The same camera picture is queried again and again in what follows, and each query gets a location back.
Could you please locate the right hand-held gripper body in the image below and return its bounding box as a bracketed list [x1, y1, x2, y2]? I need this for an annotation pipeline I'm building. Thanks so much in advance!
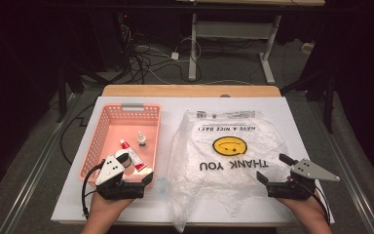
[266, 158, 341, 200]

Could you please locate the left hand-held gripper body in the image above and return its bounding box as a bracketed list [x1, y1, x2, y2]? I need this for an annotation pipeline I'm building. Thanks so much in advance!
[94, 155, 145, 201]

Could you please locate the red and white tube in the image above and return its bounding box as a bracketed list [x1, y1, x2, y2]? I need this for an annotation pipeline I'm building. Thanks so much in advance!
[119, 138, 147, 173]

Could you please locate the small white dropper bottle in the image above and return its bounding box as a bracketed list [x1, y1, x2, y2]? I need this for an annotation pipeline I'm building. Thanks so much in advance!
[136, 131, 148, 150]

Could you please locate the pink plastic basket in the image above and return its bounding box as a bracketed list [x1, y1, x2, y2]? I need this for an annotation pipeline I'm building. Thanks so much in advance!
[78, 102, 162, 189]

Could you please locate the clear plastic bag yellow smiley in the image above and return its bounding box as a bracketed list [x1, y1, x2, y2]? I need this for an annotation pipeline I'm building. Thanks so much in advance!
[166, 109, 301, 233]

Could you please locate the person's left hand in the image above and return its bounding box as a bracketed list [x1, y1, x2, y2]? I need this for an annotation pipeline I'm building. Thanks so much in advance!
[89, 193, 134, 222]

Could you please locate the person's right hand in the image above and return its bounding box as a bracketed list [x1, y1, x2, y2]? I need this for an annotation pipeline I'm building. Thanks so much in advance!
[276, 191, 327, 226]

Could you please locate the black stand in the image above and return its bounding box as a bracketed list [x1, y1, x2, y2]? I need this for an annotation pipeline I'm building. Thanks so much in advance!
[56, 61, 79, 124]
[280, 67, 337, 135]

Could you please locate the white board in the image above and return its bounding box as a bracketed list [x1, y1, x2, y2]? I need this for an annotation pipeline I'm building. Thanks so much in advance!
[51, 96, 335, 225]

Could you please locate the dark equipment rack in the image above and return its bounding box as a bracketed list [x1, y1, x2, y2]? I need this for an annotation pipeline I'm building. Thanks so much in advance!
[91, 9, 134, 71]

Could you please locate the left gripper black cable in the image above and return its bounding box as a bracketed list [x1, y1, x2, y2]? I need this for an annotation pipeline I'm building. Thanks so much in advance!
[81, 160, 106, 218]

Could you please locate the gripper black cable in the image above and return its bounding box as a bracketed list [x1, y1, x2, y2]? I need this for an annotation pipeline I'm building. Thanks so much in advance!
[81, 160, 106, 218]
[300, 181, 332, 225]

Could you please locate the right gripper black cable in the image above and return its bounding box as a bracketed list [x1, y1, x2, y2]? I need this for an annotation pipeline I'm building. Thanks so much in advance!
[300, 181, 332, 225]

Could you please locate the black floor cable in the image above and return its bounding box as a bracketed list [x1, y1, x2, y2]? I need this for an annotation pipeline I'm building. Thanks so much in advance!
[59, 102, 95, 166]

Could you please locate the metal floor rail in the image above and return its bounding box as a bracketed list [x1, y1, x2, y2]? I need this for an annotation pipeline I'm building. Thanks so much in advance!
[315, 106, 374, 234]
[0, 92, 79, 234]

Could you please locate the tangle of black floor cables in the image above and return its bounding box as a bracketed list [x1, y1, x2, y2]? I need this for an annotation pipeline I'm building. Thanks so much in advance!
[120, 25, 206, 86]

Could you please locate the white floor cable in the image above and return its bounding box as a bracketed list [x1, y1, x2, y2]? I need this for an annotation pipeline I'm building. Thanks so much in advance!
[204, 78, 255, 87]

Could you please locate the white desk frame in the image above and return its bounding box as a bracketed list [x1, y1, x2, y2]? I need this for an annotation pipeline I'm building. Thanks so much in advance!
[188, 13, 281, 85]

